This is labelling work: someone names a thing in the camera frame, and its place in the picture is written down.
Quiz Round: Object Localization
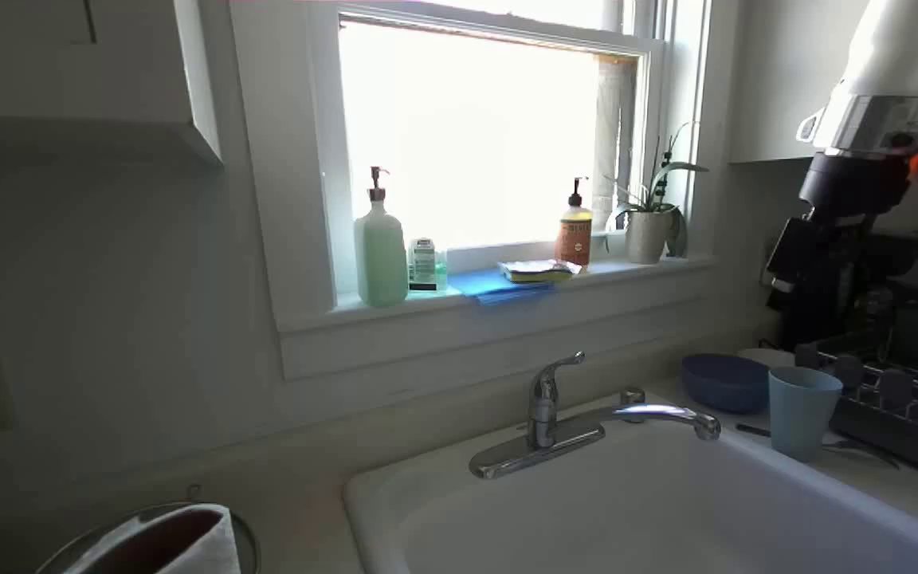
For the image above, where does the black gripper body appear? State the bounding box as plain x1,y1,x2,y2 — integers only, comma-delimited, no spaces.
765,152,918,289

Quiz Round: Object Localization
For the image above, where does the blue bowl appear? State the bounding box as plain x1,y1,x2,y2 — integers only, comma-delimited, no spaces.
679,349,773,417

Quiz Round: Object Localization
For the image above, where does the tall light blue cup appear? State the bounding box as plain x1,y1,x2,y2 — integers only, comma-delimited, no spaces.
765,363,844,463

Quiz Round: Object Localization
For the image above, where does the white kitchen sink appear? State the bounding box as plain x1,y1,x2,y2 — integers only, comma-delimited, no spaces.
343,395,918,574

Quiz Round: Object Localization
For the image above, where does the black dish rack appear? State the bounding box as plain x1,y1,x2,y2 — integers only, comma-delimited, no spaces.
796,314,918,486

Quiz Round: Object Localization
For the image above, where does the white cabinet beside window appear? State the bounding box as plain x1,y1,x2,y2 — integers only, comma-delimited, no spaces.
726,0,878,167

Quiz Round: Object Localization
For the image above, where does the green houseplant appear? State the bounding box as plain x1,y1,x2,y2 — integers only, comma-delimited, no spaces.
612,130,708,257

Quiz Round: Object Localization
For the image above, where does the white plant pot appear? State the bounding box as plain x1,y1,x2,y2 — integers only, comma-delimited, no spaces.
624,208,675,267

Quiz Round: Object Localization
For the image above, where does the amber soap dispenser bottle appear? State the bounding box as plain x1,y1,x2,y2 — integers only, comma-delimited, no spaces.
555,176,598,267

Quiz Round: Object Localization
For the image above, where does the pale yellow sponge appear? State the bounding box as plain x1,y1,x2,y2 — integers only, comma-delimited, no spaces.
498,257,583,285

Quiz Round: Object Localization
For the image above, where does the chrome faucet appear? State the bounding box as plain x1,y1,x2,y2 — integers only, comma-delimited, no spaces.
465,347,725,480

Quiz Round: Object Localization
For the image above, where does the blue cloth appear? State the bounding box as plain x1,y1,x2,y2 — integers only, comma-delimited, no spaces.
446,263,557,310

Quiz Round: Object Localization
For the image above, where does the small green jar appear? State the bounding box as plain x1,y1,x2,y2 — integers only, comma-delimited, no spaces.
406,235,445,294

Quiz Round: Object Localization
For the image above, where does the green soap dispenser bottle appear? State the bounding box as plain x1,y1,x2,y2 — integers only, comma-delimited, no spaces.
351,161,413,312

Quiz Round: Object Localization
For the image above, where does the white window frame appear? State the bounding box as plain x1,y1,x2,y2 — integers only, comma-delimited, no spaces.
231,0,719,378

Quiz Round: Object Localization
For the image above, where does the white wall cabinet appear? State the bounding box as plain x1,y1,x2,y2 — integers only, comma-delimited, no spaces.
0,0,227,167

